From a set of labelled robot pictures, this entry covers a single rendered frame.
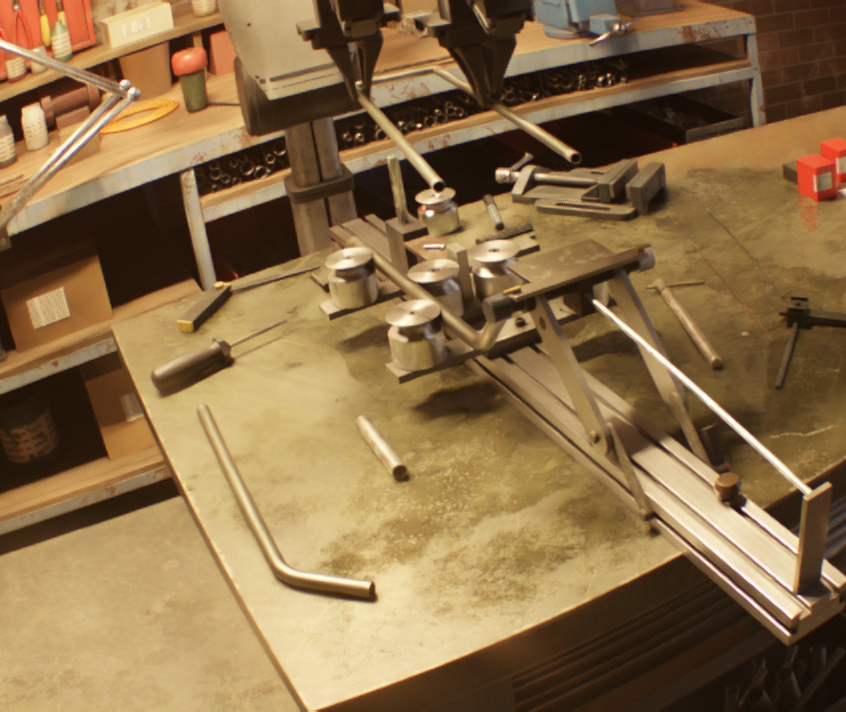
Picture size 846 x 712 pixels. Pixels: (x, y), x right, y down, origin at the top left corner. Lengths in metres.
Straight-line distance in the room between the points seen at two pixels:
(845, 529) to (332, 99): 1.15
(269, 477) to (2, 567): 1.72
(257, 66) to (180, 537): 1.17
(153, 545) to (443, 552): 1.71
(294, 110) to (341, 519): 1.02
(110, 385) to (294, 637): 1.81
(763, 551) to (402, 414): 0.43
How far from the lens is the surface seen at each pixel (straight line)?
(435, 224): 1.45
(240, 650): 2.21
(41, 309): 2.51
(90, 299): 2.51
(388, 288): 1.23
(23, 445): 2.73
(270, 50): 1.82
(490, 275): 1.15
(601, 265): 0.94
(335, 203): 1.95
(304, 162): 1.93
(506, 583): 0.86
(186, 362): 1.22
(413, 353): 1.06
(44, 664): 2.34
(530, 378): 1.07
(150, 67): 2.96
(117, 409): 2.64
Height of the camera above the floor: 1.43
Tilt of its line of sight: 27 degrees down
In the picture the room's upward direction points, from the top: 10 degrees counter-clockwise
